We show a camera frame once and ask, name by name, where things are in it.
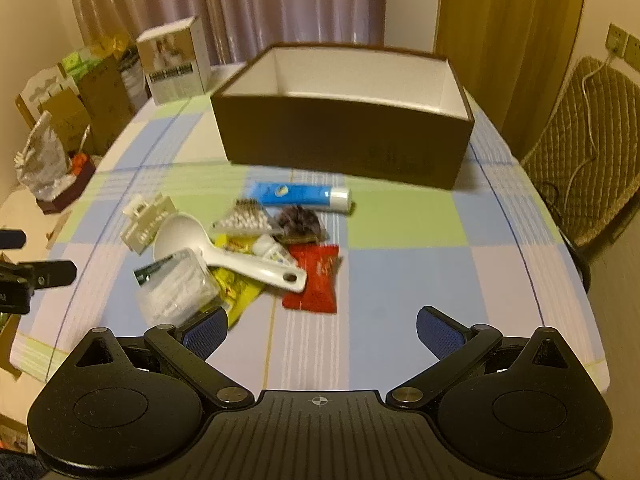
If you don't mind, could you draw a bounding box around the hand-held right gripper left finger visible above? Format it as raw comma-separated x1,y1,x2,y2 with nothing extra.
74,306,255,411

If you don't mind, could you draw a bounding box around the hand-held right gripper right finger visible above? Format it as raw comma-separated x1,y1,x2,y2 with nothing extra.
386,305,576,411

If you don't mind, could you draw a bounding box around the yellow snack packet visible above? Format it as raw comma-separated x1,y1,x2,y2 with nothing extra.
210,234,267,331

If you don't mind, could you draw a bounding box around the white plastic rice spoon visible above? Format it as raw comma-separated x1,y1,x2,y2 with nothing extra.
152,213,307,293

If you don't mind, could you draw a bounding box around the white plastic clip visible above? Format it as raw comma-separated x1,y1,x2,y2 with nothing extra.
121,194,177,256

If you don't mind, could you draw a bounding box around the small white bottle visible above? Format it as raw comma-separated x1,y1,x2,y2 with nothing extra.
252,235,296,267
248,181,352,213

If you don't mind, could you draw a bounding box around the cotton swab packet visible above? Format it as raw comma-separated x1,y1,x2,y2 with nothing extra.
212,200,283,238

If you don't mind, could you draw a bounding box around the red snack packet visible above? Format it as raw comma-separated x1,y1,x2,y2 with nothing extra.
282,244,341,313

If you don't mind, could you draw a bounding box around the dark brown hair scrunchie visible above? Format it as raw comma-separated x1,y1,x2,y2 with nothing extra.
275,205,326,246

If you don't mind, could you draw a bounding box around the brown box white inside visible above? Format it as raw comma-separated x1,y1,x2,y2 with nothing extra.
210,44,474,191

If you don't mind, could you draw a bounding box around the dark red box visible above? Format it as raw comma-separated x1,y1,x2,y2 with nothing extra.
37,154,97,216

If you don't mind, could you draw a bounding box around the clear bag in red tray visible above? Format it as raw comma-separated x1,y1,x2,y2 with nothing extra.
15,112,76,202

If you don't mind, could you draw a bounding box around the small brown cardboard box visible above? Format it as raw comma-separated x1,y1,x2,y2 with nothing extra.
40,87,93,155

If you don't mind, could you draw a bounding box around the white scalloped carton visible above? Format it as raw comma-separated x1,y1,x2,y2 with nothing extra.
15,65,67,126

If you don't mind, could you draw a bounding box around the black chair base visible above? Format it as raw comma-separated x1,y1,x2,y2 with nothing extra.
564,239,594,292

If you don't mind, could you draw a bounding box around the tall brown cardboard box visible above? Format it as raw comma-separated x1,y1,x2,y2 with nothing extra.
77,55,135,155

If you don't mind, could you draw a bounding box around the green carton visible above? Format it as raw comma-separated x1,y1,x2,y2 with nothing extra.
60,49,108,79

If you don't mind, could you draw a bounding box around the yellow plastic bag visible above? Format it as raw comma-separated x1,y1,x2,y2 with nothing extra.
94,34,132,61

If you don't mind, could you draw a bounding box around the white carton with photo print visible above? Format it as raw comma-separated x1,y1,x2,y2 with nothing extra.
136,16,212,107

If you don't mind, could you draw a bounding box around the quilted tan chair cover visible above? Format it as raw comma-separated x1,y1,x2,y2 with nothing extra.
520,57,640,248

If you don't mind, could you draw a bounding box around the wooden door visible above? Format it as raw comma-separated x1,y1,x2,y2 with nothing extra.
435,0,588,126

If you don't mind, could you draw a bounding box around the mauve shiny curtain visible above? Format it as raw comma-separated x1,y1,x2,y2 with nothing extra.
65,0,388,68

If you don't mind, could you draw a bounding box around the white power cable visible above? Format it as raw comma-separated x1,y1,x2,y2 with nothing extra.
542,47,618,216

